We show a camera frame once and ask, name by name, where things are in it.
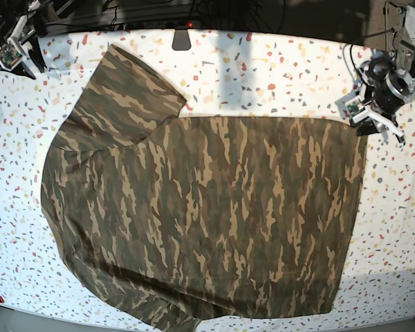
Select black power strip red light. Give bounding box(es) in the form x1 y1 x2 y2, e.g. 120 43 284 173
124 20 202 30

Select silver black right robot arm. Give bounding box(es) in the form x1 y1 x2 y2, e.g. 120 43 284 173
0 1 50 80

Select green wrist camera board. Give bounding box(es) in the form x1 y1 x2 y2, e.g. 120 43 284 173
345 102 360 117
0 44 22 68

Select camouflage T-shirt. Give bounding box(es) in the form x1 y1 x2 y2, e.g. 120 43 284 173
41 45 367 331

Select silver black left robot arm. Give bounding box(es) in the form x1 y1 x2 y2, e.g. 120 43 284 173
344 1 415 146

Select green wrist camera board left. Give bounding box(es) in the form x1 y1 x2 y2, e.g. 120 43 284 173
345 102 360 117

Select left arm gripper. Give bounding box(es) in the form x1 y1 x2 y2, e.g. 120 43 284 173
336 58 406 145

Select green wrist camera board right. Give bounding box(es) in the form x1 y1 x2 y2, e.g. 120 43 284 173
0 44 22 68

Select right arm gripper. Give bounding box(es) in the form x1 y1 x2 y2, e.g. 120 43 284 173
0 15 47 80

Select dark grey camera mount foot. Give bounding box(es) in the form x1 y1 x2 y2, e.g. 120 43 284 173
172 28 192 51

